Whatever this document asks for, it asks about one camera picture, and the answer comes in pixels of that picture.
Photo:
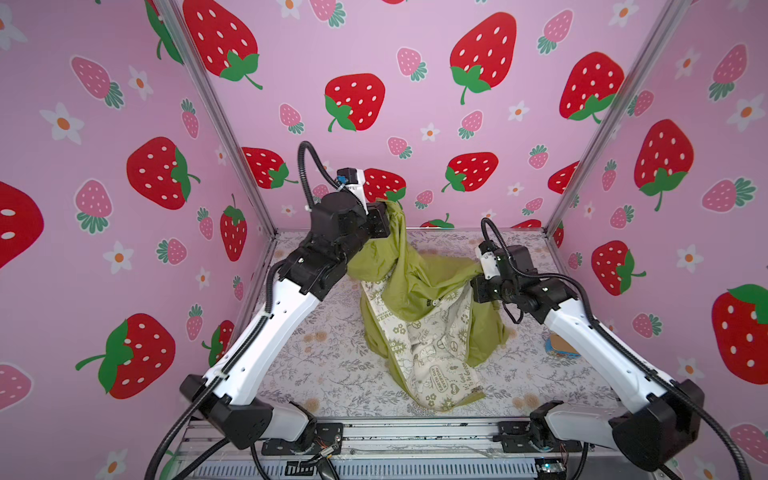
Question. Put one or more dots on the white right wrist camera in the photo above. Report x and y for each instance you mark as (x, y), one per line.
(489, 264)

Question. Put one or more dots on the brown blue cardboard piece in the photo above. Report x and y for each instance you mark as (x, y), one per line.
(557, 346)

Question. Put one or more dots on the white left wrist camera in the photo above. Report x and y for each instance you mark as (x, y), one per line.
(353, 181)

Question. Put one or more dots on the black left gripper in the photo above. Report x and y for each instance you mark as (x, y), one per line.
(374, 222)

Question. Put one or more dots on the aluminium corner post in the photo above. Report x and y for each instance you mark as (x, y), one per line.
(661, 33)
(180, 35)

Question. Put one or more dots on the green zip-up jacket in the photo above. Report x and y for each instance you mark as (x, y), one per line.
(419, 314)

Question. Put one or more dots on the aluminium corner post left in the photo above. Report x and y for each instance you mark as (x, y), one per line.
(180, 35)

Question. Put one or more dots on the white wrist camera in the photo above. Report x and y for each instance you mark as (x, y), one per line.
(353, 181)
(489, 264)

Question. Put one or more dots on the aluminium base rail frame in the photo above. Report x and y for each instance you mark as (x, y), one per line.
(402, 448)

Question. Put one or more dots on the aluminium corner post right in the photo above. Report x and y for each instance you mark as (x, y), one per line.
(661, 33)

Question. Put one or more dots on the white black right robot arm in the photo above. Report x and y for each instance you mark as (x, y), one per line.
(652, 423)

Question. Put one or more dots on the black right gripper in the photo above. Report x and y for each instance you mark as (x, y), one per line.
(478, 284)

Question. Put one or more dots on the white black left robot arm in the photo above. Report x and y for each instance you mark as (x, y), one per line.
(226, 395)

